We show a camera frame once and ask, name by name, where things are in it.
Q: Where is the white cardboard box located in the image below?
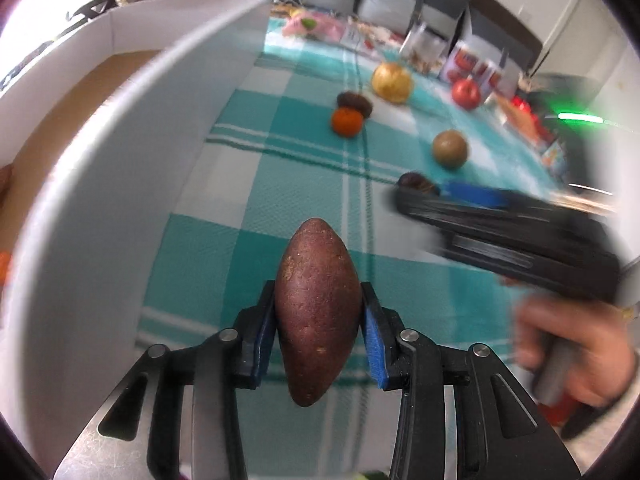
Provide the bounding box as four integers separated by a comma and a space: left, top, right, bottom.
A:
0, 0, 273, 476

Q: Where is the yellow apple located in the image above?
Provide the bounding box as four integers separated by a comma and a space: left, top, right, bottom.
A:
371, 61, 414, 105

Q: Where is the pink snack bag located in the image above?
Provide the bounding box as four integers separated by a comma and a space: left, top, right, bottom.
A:
282, 12, 346, 42

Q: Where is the teal checked blanket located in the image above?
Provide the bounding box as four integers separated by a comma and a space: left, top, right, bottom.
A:
135, 7, 601, 480

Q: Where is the red and silver can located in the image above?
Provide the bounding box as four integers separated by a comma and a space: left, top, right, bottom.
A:
440, 42, 481, 82
475, 59, 518, 99

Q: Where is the colourful label tin jar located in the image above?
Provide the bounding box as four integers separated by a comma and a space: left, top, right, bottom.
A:
542, 140, 569, 174

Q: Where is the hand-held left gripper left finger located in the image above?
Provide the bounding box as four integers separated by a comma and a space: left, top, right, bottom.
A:
52, 280, 278, 480

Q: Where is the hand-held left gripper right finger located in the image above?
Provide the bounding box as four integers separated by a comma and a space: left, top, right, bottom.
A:
360, 281, 583, 480

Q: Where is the clear plastic jar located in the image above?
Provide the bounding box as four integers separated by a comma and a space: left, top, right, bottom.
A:
400, 25, 448, 70

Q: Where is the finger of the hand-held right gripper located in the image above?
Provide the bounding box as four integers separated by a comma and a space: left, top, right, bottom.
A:
389, 186, 453, 240
440, 179, 512, 210

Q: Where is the person's right hand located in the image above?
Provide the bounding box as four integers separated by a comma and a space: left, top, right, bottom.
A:
512, 292, 640, 408

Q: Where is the dark brown wrinkled fruit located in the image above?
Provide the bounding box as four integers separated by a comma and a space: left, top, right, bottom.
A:
336, 91, 374, 118
399, 172, 442, 197

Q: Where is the purple sweet potato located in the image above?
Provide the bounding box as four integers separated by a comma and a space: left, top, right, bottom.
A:
274, 217, 363, 407

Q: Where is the round greenish brown fruit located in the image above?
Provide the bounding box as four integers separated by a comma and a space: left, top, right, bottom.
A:
432, 130, 469, 169

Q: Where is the red apple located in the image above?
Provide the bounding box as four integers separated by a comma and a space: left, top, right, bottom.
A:
451, 79, 482, 110

